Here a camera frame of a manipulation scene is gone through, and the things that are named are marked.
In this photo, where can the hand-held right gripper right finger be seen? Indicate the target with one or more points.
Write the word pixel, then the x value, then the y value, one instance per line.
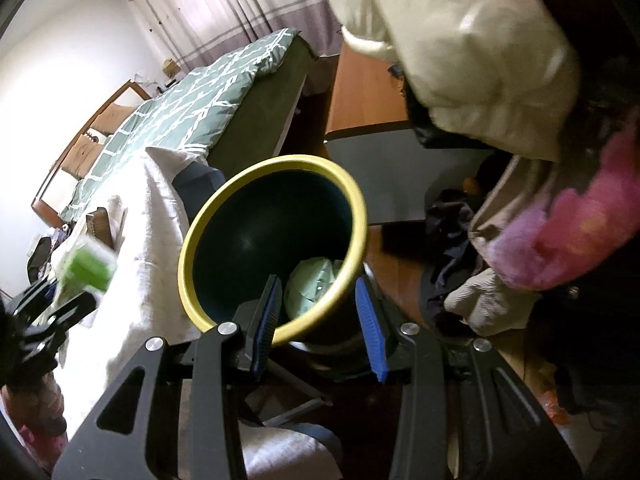
pixel 372 330

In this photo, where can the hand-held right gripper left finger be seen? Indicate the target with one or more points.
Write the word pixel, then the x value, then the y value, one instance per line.
pixel 267 320

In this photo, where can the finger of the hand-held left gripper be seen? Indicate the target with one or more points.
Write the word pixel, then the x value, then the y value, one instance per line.
pixel 35 294
pixel 75 308

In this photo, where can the pale green bag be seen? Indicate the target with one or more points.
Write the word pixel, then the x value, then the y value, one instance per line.
pixel 312 285

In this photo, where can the yellow rimmed dark trash bin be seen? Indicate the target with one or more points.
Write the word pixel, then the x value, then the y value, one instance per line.
pixel 260 220

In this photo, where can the black bag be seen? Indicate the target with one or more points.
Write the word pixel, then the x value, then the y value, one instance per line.
pixel 37 260

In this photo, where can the wooden headboard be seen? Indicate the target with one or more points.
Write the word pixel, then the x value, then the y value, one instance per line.
pixel 47 212

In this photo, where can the white table cloth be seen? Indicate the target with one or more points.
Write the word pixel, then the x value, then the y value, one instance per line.
pixel 145 260

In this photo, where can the white ribbed garment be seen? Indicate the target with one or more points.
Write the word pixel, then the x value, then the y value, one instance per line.
pixel 480 300

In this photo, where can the dark clothes pile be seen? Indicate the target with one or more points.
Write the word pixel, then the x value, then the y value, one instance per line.
pixel 445 225

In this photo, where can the brown pillow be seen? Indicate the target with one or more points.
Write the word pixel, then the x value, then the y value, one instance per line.
pixel 82 155
pixel 115 117

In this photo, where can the orange fruit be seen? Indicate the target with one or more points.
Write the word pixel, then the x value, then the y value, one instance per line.
pixel 470 186

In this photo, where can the beige cloth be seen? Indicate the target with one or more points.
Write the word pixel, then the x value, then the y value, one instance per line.
pixel 505 195

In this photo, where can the orange plastic wrapper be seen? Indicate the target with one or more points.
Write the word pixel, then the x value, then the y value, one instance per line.
pixel 555 402

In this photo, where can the dark green bed base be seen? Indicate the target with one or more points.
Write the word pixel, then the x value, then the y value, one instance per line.
pixel 260 110

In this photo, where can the pink fuzzy cloth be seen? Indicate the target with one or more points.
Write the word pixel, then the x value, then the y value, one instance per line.
pixel 565 230

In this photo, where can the bed with green quilt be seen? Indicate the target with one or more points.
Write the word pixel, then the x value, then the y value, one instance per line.
pixel 200 100

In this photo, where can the wooden desk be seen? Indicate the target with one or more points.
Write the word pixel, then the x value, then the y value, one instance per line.
pixel 360 95

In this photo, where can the small brown box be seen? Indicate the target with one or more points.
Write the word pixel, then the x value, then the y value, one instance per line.
pixel 172 66

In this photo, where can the cream padded jacket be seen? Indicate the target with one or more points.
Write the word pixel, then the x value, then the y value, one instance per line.
pixel 475 45

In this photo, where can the striped purple curtain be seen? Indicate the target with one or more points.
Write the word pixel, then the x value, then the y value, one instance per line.
pixel 225 5

